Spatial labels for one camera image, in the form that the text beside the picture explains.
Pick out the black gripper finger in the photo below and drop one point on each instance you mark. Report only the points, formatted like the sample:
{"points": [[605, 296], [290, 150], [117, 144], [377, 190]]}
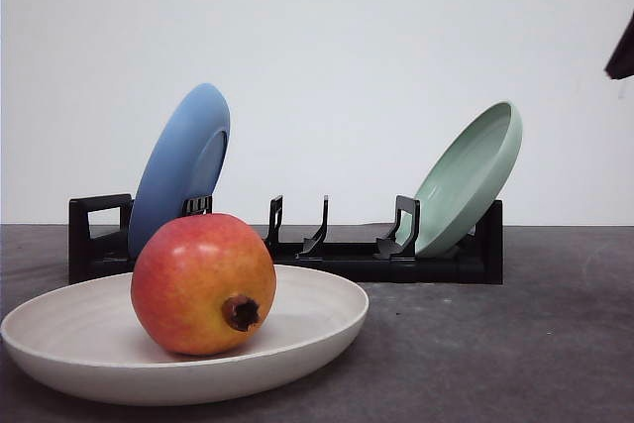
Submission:
{"points": [[621, 63]]}

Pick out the red pomegranate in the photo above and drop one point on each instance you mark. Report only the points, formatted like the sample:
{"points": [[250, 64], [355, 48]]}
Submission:
{"points": [[203, 284]]}

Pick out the white plate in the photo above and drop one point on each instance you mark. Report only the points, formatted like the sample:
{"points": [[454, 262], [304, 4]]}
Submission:
{"points": [[86, 342]]}

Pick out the green plate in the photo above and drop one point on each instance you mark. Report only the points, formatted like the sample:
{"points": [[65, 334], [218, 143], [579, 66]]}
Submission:
{"points": [[474, 169]]}

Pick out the blue plate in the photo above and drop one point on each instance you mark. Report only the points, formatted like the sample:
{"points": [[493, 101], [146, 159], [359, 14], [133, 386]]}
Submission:
{"points": [[185, 162]]}

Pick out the black plate rack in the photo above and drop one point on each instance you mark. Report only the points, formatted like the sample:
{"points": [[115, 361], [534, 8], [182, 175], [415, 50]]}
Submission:
{"points": [[100, 236]]}

